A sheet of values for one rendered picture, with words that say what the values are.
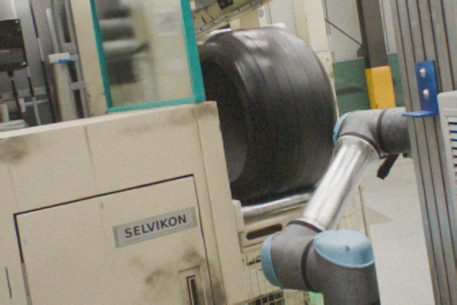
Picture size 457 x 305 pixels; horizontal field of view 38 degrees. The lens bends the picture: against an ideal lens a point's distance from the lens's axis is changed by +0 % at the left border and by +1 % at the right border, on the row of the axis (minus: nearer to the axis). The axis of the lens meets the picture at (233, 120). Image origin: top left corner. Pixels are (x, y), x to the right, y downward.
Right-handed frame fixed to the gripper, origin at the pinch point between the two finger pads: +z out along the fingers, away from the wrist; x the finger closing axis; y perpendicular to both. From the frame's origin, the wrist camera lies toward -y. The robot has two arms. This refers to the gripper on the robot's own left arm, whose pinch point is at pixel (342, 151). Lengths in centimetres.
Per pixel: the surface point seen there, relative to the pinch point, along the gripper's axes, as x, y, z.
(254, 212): 21.8, -10.2, 23.9
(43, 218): 111, 48, 21
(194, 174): 90, 44, 5
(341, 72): -884, -331, 203
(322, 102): 2.6, 18.0, 3.9
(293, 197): 10.5, -11.5, 14.7
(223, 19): -45, 31, 52
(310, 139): 9.4, 9.0, 7.0
